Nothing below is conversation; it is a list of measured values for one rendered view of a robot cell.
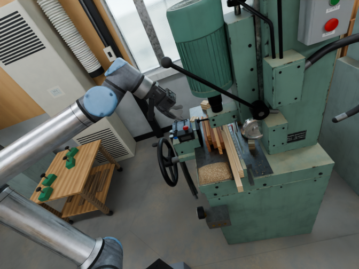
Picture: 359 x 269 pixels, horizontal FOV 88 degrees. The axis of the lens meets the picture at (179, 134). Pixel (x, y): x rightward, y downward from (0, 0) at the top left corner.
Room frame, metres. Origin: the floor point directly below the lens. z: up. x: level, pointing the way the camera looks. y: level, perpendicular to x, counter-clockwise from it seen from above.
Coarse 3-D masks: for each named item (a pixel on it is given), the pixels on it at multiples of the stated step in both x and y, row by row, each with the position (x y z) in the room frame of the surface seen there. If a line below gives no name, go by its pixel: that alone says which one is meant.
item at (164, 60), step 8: (168, 64) 0.56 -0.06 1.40; (184, 72) 0.56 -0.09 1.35; (200, 80) 0.55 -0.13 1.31; (216, 88) 0.54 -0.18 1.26; (232, 96) 0.53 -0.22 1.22; (248, 104) 0.51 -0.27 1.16; (256, 104) 0.51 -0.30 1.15; (264, 104) 0.50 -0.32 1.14; (256, 112) 0.49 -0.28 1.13; (264, 112) 0.48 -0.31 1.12; (272, 112) 0.49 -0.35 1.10
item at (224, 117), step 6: (234, 102) 0.68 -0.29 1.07; (210, 108) 0.71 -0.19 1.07; (228, 108) 0.66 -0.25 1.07; (234, 108) 0.64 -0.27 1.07; (210, 114) 0.67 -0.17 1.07; (216, 114) 0.66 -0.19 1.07; (222, 114) 0.64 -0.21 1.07; (228, 114) 0.64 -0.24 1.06; (234, 114) 0.63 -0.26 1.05; (210, 120) 0.66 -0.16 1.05; (216, 120) 0.65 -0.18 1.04; (222, 120) 0.65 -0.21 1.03; (228, 120) 0.64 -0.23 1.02; (210, 126) 0.66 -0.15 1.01; (216, 126) 0.65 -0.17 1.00
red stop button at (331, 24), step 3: (333, 18) 0.43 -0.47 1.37; (327, 21) 0.43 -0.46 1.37; (330, 21) 0.43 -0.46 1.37; (333, 21) 0.43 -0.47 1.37; (336, 21) 0.42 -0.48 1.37; (327, 24) 0.43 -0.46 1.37; (330, 24) 0.43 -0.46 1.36; (333, 24) 0.42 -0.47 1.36; (336, 24) 0.42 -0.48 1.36; (327, 27) 0.43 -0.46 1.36; (330, 27) 0.43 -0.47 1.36; (333, 27) 0.42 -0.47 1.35; (327, 30) 0.43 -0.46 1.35; (330, 30) 0.43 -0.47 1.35
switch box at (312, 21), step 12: (300, 0) 0.50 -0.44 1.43; (312, 0) 0.45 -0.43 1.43; (324, 0) 0.44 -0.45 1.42; (348, 0) 0.43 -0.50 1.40; (300, 12) 0.50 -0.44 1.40; (312, 12) 0.45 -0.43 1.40; (324, 12) 0.44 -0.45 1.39; (336, 12) 0.43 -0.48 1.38; (348, 12) 0.43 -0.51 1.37; (300, 24) 0.49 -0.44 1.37; (312, 24) 0.45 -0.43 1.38; (324, 24) 0.44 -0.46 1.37; (348, 24) 0.43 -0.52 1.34; (300, 36) 0.49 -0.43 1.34; (312, 36) 0.45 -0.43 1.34; (336, 36) 0.43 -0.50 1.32
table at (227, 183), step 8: (192, 112) 0.99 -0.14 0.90; (200, 112) 0.96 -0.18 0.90; (200, 128) 0.81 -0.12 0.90; (200, 152) 0.64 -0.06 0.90; (208, 152) 0.62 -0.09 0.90; (216, 152) 0.60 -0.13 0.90; (224, 152) 0.58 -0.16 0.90; (184, 160) 0.69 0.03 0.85; (200, 160) 0.60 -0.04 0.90; (208, 160) 0.58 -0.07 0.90; (216, 160) 0.56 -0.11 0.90; (224, 160) 0.54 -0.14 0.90; (232, 176) 0.44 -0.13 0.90; (208, 184) 0.46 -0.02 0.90; (216, 184) 0.45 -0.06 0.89; (224, 184) 0.44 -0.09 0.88; (232, 184) 0.43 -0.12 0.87
